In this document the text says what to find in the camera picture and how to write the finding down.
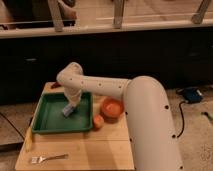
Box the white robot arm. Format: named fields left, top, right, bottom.
left=56, top=62, right=184, bottom=171

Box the blue black box device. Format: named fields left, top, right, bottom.
left=176, top=87, right=203, bottom=104

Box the silver metal fork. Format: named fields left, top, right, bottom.
left=29, top=154, right=69, bottom=164

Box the dark red sausage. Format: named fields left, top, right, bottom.
left=51, top=82, right=61, bottom=89

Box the orange terracotta bowl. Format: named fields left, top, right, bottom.
left=100, top=97, right=124, bottom=119

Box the green plastic tray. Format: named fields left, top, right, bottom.
left=32, top=92, right=93, bottom=134

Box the blue sponge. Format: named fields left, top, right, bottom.
left=62, top=104, right=75, bottom=117

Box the small orange fruit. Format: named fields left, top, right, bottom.
left=93, top=114, right=104, bottom=129

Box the black power cable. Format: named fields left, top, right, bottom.
left=175, top=100, right=188, bottom=139

